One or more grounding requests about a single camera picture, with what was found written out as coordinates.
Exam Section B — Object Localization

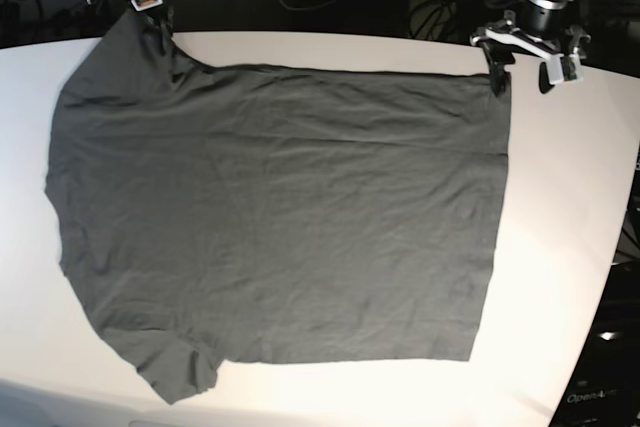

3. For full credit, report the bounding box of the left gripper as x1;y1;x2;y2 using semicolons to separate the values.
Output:
470;22;591;96

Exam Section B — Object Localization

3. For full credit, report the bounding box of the dark grey T-shirt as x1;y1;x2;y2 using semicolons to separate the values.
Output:
45;13;511;403

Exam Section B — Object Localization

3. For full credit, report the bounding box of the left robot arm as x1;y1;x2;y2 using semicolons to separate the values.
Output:
470;0;591;97

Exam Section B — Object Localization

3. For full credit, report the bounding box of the black OpenArm case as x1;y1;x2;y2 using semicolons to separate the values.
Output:
550;262;639;426

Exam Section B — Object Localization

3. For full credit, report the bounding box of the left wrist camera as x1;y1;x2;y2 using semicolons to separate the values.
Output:
544;54;584;86

